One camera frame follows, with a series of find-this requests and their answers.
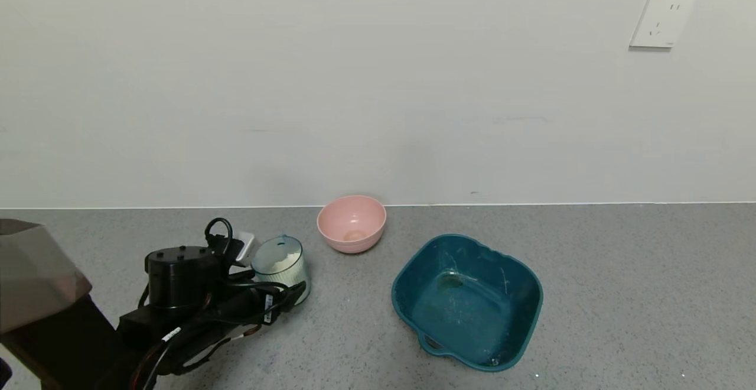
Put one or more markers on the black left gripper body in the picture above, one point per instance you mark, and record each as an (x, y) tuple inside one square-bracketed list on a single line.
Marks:
[(269, 309)]

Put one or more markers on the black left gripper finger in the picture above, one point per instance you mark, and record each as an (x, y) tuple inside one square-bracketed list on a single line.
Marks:
[(289, 296)]

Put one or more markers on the white powder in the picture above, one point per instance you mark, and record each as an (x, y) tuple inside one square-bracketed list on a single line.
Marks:
[(287, 260)]

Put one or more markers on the ribbed clear green cup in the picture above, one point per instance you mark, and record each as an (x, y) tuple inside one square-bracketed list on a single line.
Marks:
[(277, 255)]

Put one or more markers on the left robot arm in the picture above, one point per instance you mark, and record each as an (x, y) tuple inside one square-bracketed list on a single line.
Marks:
[(41, 278)]

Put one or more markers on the pink bowl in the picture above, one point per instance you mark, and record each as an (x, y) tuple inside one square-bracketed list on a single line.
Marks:
[(348, 221)]

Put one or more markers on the teal square plastic basin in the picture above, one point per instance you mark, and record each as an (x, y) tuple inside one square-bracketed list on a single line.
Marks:
[(472, 313)]

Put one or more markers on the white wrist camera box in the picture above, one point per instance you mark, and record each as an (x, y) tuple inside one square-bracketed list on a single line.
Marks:
[(245, 247)]

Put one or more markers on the white wall power outlet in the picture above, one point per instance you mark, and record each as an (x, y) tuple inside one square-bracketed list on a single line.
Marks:
[(661, 20)]

